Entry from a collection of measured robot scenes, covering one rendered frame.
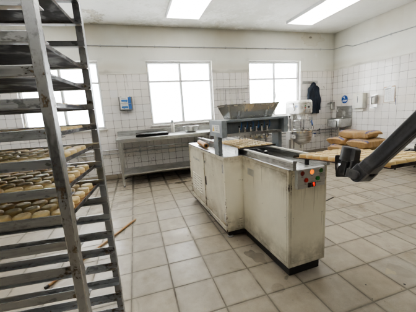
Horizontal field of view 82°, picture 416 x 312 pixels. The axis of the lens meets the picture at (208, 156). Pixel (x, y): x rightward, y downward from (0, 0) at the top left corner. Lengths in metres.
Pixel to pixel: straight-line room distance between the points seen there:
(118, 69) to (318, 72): 4.77
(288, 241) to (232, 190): 0.73
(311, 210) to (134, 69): 4.31
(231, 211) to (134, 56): 3.86
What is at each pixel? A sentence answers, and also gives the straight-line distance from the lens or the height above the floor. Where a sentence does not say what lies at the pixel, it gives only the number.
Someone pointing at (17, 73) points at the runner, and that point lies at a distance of 0.88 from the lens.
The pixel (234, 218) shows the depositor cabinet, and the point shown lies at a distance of 2.44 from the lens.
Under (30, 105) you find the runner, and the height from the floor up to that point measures 1.31.
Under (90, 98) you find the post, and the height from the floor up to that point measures 1.36.
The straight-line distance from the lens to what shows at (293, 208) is 1.83.
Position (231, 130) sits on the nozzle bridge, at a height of 1.07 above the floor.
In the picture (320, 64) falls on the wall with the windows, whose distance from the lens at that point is 7.03.
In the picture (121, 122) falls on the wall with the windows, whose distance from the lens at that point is 5.19.
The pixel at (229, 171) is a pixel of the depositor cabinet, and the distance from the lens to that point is 2.26.
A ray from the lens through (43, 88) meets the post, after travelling 0.82.
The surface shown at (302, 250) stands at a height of 0.21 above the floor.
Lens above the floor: 1.27
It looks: 11 degrees down
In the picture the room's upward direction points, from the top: 4 degrees counter-clockwise
